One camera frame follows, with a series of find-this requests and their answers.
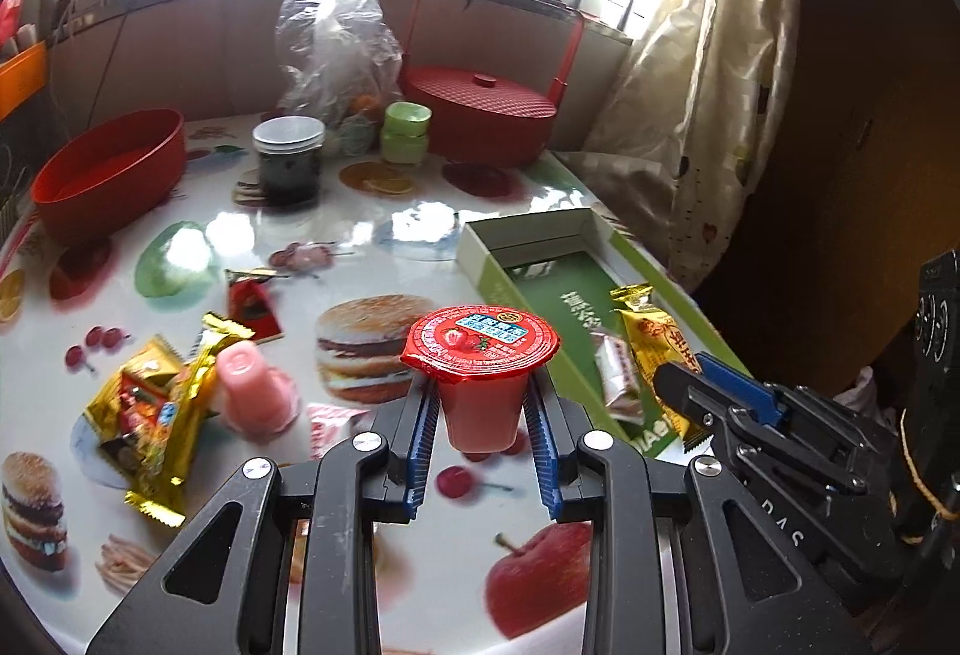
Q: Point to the brown wooden cabinet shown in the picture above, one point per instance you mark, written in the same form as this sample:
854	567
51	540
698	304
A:
877	62

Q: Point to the gold orange snack packet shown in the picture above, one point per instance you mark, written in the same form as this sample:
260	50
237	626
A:
652	332

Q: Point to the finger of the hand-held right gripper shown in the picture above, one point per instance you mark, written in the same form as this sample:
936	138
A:
690	400
742	388

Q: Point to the red paper decoration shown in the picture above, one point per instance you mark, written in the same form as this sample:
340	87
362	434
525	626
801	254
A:
15	2

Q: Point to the pink jelly cup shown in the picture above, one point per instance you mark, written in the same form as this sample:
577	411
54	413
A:
251	385

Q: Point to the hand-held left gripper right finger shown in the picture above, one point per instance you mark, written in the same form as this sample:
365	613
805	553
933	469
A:
541	460

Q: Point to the cream printed curtain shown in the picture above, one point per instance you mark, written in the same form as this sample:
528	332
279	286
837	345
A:
690	100

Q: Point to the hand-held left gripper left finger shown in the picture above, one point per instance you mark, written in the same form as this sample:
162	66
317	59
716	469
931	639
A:
424	452

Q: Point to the gold colourful printed snack packet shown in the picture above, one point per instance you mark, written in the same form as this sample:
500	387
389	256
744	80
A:
131	400

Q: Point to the orange box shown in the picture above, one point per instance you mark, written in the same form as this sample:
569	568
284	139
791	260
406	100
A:
19	81

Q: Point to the pink white snack packet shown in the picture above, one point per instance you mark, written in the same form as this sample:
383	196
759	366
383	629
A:
330	430
619	377

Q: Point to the small red candy packet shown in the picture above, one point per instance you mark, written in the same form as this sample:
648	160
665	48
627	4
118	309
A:
253	306

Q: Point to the dark jar with white lid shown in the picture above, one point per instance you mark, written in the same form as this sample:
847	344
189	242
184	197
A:
289	171

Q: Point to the green white cardboard box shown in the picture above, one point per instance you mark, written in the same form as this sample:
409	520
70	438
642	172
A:
555	295

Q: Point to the gold foil snack bar packet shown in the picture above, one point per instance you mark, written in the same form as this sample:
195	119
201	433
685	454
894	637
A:
195	392

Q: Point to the green cream jar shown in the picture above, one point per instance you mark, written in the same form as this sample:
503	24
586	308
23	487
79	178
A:
405	133

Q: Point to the yellow rubber band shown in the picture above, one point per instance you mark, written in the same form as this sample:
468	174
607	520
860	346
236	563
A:
916	482

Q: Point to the red oval tray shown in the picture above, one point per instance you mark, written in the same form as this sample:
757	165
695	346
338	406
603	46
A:
105	175

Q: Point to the red lid jelly cup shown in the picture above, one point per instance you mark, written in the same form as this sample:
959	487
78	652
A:
480	340

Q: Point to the clear plastic bag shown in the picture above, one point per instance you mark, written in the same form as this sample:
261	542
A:
330	39

